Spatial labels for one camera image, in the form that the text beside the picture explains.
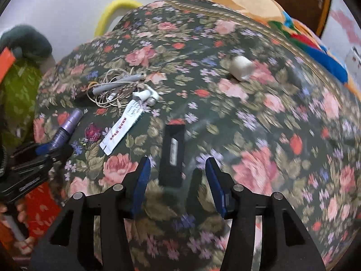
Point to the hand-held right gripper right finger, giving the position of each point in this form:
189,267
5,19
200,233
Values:
215,182

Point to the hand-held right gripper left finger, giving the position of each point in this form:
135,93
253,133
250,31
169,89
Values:
141,182

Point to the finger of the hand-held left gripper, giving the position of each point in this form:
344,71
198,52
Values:
45,148
56,156

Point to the red leaf-print bag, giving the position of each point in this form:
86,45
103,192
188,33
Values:
42,211

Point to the purple cosmetic tube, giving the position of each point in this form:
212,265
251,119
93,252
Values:
69,124

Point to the person's left hand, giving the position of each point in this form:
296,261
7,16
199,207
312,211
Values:
24,217

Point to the black packet with white label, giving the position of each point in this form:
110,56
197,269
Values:
170,172

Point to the dark floral tablecloth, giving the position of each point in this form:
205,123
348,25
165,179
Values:
239,135

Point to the white sachet with red print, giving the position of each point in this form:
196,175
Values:
121,127

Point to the green leaf-print bag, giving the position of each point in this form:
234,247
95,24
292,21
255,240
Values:
19,90

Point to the white earbuds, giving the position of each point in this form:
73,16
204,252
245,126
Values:
148,96

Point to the grey pen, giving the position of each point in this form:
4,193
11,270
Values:
112,84

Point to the orange cardboard box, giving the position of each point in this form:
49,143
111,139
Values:
6,65

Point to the dark green plush cloth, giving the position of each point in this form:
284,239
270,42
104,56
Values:
26,41

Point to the white cylindrical cup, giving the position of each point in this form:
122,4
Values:
242,68

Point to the yellow hoop tube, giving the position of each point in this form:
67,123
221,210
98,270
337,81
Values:
108,11

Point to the orange printed blanket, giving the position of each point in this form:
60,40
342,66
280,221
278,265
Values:
253,2

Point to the brown wooden door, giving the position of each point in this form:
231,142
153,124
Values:
299,2

